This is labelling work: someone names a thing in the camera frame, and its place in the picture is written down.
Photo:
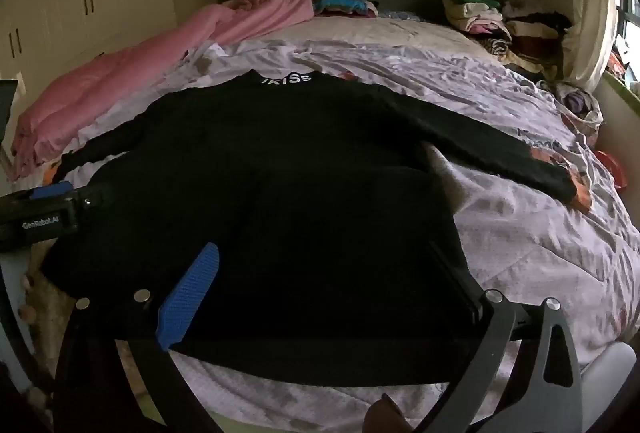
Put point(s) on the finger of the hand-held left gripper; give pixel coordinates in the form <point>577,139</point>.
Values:
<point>50,190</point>
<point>90,202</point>

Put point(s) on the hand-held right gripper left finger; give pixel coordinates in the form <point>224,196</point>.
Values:
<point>192,288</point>

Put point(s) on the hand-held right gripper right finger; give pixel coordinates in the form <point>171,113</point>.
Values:
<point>467,298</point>

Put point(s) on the black sweater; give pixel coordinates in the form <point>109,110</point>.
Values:
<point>300,223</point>

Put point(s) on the bag of clothes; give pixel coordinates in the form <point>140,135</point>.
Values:
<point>580,105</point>

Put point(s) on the pile of folded clothes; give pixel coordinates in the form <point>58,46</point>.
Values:
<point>500,23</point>

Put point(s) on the person's left hand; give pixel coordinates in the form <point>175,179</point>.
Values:
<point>25,283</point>

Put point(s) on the strawberry printed blanket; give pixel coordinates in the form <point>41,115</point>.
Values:
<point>525,238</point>

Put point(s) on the pink quilt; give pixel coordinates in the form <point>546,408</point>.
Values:
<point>150,63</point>

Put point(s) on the red plastic bag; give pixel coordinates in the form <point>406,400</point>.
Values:
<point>612,165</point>

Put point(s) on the cream bed sheet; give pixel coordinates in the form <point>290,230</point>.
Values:
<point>400,35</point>

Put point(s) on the window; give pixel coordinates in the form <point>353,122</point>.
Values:
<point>627,23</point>

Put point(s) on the blue striped clothing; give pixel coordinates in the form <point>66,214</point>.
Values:
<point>340,3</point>

